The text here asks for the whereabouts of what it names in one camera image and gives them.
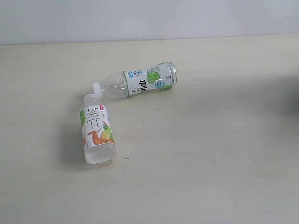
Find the lime label clear bottle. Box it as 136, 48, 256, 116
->
93, 62, 177, 98

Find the tea bottle with camel label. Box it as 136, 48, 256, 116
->
80, 94, 117, 167

